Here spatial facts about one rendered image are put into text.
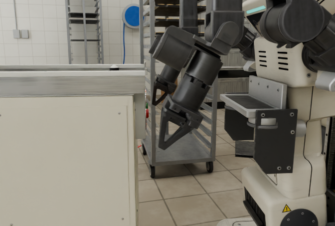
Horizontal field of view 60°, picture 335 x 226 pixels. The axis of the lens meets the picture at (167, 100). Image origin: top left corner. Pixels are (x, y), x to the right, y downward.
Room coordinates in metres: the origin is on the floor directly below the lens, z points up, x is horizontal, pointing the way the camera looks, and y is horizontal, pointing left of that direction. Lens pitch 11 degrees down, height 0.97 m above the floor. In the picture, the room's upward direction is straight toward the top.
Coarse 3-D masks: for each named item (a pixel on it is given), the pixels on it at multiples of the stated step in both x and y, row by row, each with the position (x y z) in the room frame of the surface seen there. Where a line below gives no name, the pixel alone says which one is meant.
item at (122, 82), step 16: (0, 80) 0.74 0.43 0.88; (16, 80) 0.74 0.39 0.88; (32, 80) 0.75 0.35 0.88; (48, 80) 0.75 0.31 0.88; (64, 80) 0.75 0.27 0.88; (80, 80) 0.76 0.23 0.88; (96, 80) 0.76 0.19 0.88; (112, 80) 0.76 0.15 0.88; (128, 80) 0.77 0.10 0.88; (144, 80) 0.77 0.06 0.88
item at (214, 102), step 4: (216, 76) 2.05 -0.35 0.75; (216, 80) 2.05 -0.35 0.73; (216, 84) 2.05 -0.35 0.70; (212, 88) 2.07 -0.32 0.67; (216, 88) 2.05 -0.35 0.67; (212, 92) 2.06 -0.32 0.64; (216, 92) 2.05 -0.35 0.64; (216, 96) 2.05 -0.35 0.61; (212, 100) 2.06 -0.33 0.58; (216, 100) 2.05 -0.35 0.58; (212, 104) 2.06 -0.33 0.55; (216, 104) 2.05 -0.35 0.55; (216, 108) 2.05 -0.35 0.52; (212, 112) 2.05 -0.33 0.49; (216, 112) 2.05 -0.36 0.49; (212, 116) 2.05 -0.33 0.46; (216, 116) 2.05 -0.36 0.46; (212, 124) 2.05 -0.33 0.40; (212, 128) 2.04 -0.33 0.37; (212, 132) 2.04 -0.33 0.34; (212, 136) 2.04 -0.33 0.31; (212, 140) 2.04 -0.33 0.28; (212, 144) 2.04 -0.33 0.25; (212, 148) 2.04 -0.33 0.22; (212, 152) 2.04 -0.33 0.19; (212, 156) 2.05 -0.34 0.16; (212, 160) 2.05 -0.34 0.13
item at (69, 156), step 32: (0, 96) 0.73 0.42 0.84; (32, 96) 0.74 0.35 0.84; (64, 96) 0.75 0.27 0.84; (96, 96) 0.75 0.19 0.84; (128, 96) 0.76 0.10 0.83; (0, 128) 0.73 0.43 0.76; (32, 128) 0.73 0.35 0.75; (64, 128) 0.74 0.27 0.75; (96, 128) 0.75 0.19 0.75; (128, 128) 0.76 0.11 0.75; (0, 160) 0.73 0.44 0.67; (32, 160) 0.73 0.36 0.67; (64, 160) 0.74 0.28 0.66; (96, 160) 0.75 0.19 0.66; (128, 160) 0.76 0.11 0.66; (0, 192) 0.73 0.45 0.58; (32, 192) 0.73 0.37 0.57; (64, 192) 0.74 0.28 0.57; (96, 192) 0.75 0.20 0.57; (128, 192) 0.75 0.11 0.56; (0, 224) 0.72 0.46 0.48; (32, 224) 0.73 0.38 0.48; (64, 224) 0.74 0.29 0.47; (96, 224) 0.75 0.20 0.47; (128, 224) 0.75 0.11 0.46
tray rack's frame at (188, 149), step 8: (168, 136) 2.56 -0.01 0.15; (184, 136) 2.56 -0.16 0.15; (192, 136) 2.56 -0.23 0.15; (144, 144) 2.36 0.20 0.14; (176, 144) 2.34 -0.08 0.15; (184, 144) 2.34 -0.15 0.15; (192, 144) 2.34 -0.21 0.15; (200, 144) 2.34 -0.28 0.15; (160, 152) 2.16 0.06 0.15; (168, 152) 2.16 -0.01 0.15; (176, 152) 2.16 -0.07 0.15; (184, 152) 2.16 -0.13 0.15; (192, 152) 2.16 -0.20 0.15; (200, 152) 2.16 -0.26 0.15; (208, 152) 2.15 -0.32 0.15; (160, 160) 1.99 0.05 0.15; (168, 160) 1.99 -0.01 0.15; (176, 160) 1.99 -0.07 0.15; (184, 160) 2.00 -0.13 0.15; (192, 160) 2.01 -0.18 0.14; (200, 160) 2.03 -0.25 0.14; (208, 160) 2.04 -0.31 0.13
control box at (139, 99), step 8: (136, 96) 0.81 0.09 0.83; (144, 96) 0.81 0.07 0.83; (136, 104) 0.81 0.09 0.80; (144, 104) 0.81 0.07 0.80; (136, 112) 0.81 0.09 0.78; (144, 112) 0.81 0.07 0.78; (136, 120) 0.81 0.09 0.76; (144, 120) 0.81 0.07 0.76; (136, 128) 0.81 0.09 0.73; (144, 128) 0.81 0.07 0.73; (136, 136) 0.81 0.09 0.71; (144, 136) 0.81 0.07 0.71
